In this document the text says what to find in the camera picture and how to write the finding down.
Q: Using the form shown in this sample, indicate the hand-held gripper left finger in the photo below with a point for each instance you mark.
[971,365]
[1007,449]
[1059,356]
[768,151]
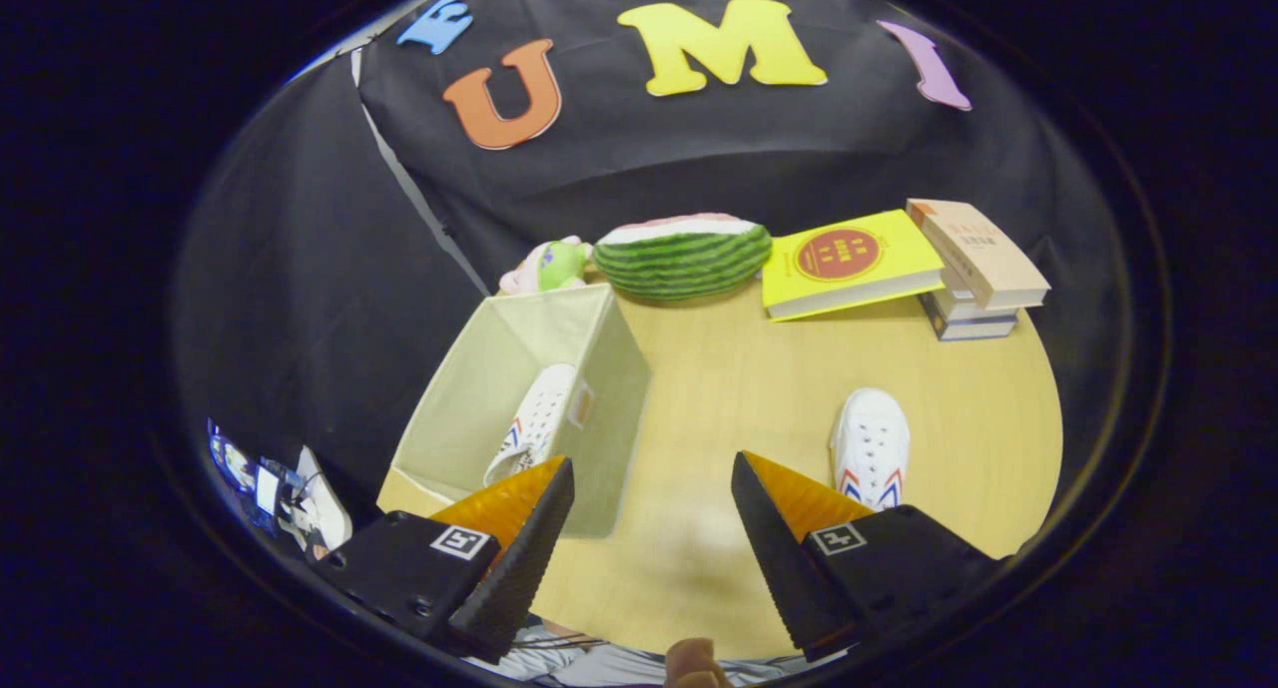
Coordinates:
[519,568]

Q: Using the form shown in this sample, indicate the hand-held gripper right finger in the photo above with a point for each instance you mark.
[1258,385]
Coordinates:
[784,568]

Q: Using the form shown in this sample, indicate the white canvas shoe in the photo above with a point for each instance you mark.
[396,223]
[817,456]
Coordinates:
[539,413]
[871,438]

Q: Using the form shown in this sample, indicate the cream fabric storage box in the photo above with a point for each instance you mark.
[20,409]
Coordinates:
[469,388]

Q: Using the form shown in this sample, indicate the person's grey clothing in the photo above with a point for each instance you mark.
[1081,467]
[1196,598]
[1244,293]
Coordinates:
[599,670]

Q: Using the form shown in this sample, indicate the blue and white object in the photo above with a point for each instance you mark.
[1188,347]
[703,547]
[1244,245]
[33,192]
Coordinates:
[255,483]

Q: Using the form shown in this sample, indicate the pink star plush toy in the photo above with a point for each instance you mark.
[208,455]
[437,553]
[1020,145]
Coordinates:
[549,267]

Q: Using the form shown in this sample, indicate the grey book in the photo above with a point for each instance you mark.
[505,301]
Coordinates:
[973,329]

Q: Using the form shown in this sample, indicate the yellow book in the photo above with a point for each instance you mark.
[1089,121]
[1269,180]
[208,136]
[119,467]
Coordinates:
[849,264]

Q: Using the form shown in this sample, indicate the white book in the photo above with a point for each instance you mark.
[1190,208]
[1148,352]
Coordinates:
[963,306]

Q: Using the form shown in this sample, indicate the watermelon slice plush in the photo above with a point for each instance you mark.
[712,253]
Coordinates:
[684,259]

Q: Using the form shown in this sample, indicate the tan book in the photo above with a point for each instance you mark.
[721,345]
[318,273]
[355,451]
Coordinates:
[983,254]

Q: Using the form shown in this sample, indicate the black backdrop cloth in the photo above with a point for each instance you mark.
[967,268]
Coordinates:
[699,159]

